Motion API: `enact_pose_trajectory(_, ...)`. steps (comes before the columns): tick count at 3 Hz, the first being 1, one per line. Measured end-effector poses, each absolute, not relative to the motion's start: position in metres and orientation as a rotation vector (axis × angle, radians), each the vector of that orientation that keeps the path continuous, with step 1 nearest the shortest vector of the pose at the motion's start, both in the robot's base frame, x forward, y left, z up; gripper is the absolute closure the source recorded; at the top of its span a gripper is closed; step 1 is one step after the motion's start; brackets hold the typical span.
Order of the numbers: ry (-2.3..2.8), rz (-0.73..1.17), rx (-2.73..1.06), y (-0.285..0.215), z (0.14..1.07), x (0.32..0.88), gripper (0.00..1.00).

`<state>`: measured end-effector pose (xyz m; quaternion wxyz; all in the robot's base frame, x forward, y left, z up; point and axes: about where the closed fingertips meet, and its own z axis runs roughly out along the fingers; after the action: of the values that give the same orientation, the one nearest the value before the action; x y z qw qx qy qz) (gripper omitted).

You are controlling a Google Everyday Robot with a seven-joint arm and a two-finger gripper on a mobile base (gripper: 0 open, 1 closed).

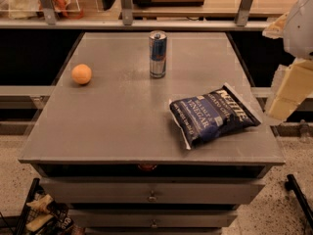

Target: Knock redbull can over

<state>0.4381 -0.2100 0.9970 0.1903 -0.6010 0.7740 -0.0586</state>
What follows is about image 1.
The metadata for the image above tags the grey drawer cabinet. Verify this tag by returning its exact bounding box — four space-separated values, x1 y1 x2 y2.
20 32 285 235

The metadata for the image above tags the clear plastic bin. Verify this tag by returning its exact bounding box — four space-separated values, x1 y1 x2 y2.
0 0 83 20

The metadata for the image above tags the metal shelf rail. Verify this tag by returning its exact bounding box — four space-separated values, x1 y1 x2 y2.
0 19 270 31

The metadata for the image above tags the grey drawer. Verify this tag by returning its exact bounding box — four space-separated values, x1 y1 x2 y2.
69 210 237 228
41 178 265 205

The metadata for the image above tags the blue kettle chips bag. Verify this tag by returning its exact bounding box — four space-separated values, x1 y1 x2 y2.
169 83 262 150

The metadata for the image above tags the black wire basket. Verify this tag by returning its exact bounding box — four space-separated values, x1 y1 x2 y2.
14 178 74 235

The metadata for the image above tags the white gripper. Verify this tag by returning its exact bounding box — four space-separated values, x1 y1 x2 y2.
262 0 313 120

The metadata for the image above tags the lower grey drawer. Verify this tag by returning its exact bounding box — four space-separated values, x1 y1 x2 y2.
69 210 237 228

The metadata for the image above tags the black chair frame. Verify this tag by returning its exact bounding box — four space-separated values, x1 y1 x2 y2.
285 174 313 229

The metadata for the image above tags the orange fruit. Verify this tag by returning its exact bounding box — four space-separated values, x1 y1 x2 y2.
71 64 92 85

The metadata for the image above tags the blue silver redbull can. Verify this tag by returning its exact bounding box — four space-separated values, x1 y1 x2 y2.
149 30 167 78

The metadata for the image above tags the upper grey drawer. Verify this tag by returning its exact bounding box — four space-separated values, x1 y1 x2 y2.
41 178 265 205

